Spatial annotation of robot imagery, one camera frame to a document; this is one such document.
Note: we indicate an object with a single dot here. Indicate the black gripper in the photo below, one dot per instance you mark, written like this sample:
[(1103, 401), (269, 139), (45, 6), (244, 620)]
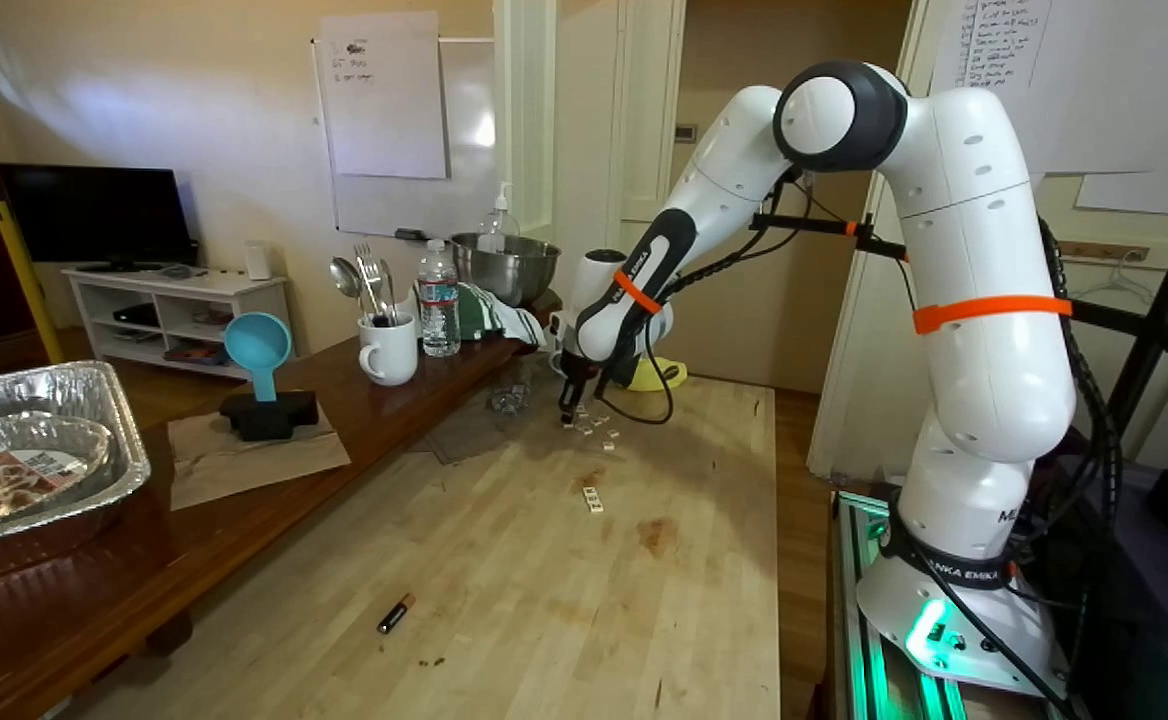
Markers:
[(583, 373)]

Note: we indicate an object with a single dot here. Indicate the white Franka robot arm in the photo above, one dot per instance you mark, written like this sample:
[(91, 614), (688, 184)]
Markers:
[(986, 203)]

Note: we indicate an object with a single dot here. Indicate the cream letter tile U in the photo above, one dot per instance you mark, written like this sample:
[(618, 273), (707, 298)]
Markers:
[(612, 446)]

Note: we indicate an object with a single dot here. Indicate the crushed clear plastic bottle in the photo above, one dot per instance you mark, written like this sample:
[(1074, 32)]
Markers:
[(513, 389)]

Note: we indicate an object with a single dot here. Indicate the green striped white towel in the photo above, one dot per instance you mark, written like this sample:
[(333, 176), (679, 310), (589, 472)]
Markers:
[(506, 323)]

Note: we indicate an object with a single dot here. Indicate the large steel mixing bowl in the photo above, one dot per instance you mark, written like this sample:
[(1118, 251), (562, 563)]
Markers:
[(511, 267)]

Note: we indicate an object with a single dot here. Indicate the clear plastic water bottle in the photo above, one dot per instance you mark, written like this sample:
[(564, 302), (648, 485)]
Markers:
[(436, 304)]

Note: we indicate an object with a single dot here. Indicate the large white mug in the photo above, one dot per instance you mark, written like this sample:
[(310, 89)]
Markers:
[(390, 353)]

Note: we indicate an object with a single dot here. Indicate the clear pump soap bottle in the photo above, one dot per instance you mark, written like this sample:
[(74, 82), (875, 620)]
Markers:
[(492, 230)]

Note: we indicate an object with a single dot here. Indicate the metal spoon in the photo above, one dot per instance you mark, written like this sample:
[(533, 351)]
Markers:
[(378, 281)]

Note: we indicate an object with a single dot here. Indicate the metal ladle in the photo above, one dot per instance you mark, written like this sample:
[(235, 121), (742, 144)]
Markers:
[(349, 277)]

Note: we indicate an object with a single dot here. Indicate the white whiteboard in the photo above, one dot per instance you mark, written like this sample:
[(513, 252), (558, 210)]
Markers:
[(470, 162)]

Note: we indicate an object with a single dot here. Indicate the black marker pen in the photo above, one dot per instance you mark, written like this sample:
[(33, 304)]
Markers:
[(394, 614)]

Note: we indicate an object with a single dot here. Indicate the white tall cabinet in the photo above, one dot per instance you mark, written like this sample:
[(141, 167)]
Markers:
[(865, 373)]

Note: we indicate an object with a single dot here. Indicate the black block stand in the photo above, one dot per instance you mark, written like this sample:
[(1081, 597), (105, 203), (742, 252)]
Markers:
[(269, 415)]

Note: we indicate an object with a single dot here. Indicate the blue bulb object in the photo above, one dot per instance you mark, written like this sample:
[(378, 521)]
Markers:
[(257, 343)]

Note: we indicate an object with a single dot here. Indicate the brown paper sheet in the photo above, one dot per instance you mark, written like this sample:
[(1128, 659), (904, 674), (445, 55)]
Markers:
[(250, 469)]

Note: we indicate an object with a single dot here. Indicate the white shelf unit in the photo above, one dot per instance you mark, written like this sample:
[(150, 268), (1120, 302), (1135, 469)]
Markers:
[(210, 286)]

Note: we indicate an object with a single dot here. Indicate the aluminium foil tray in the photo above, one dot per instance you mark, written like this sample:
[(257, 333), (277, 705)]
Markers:
[(125, 453)]

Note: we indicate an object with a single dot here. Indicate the dark wooden table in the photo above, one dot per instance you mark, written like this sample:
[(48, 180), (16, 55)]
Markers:
[(105, 601)]

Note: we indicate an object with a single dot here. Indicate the black flat screen monitor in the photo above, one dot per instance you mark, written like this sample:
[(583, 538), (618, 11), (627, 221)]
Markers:
[(98, 215)]

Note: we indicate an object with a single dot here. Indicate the yellow measuring stick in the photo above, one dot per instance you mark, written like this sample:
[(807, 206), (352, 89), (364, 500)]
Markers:
[(25, 286)]

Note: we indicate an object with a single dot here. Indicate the crumpled clear plastic wrapper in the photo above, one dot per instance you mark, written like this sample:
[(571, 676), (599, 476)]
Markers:
[(16, 472)]

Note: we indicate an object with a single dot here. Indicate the handwritten white paper sheet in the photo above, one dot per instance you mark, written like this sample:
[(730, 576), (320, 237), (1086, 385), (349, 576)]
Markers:
[(1048, 65), (1165, 105)]

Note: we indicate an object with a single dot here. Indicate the black tripod pole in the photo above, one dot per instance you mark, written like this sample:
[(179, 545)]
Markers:
[(1165, 302)]

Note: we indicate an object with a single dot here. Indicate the black controller cabinet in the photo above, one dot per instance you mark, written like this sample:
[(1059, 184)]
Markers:
[(1128, 624)]

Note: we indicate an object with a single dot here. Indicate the black camera boom rod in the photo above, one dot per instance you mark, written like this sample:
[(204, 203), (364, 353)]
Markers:
[(809, 226)]

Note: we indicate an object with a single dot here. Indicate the white door frame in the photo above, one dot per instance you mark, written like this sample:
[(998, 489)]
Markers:
[(524, 105)]

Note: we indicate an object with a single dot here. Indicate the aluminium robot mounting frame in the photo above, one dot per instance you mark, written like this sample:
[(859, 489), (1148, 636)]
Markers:
[(865, 624)]

